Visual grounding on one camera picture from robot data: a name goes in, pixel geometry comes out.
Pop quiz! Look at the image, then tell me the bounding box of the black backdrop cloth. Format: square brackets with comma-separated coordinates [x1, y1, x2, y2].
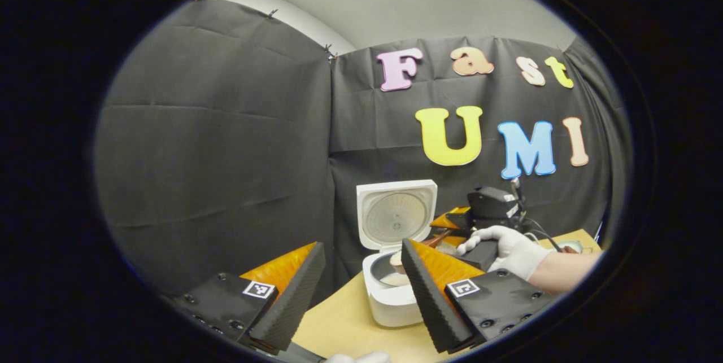
[95, 0, 630, 301]

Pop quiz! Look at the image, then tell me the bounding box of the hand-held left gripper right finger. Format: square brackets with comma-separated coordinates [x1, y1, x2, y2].
[401, 238, 557, 354]

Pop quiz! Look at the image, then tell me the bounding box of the white rice cooker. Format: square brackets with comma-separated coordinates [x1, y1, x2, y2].
[356, 180, 438, 328]

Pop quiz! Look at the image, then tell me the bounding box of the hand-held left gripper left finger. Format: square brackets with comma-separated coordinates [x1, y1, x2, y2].
[169, 242, 326, 352]

